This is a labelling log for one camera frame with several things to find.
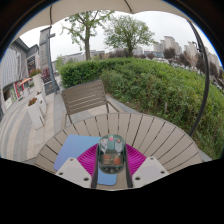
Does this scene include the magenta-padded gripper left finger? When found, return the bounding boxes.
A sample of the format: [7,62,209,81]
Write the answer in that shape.
[54,143,100,190]

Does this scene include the dark curved umbrella pole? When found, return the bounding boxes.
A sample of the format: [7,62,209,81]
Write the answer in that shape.
[187,20,210,137]

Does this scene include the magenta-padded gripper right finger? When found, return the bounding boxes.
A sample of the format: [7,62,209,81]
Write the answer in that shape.
[123,143,170,189]

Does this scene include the blue mouse pad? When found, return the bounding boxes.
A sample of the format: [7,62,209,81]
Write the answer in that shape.
[53,134,118,186]

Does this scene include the green hedge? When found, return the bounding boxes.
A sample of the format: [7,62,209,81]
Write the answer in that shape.
[59,57,224,159]

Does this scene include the transparent computer mouse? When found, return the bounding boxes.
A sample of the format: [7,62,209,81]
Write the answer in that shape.
[97,134,127,175]

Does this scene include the grey sign pillar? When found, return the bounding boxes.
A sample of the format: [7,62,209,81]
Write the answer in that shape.
[38,26,61,96]

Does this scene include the brown slatted chair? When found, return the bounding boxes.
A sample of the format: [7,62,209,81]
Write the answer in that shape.
[60,78,124,126]

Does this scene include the grey shopfront building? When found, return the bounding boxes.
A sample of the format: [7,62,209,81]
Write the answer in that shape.
[0,37,40,114]

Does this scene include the distant apartment buildings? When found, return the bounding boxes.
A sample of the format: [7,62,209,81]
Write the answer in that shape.
[153,35,221,68]

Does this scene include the thin-crowned tree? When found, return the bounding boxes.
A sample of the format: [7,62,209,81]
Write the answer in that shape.
[61,10,114,62]

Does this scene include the round-crowned tree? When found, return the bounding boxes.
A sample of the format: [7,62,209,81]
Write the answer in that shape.
[103,14,156,58]

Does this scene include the white flower planter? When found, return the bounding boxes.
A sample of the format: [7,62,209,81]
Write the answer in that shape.
[35,90,48,116]
[31,68,46,96]
[27,97,46,130]

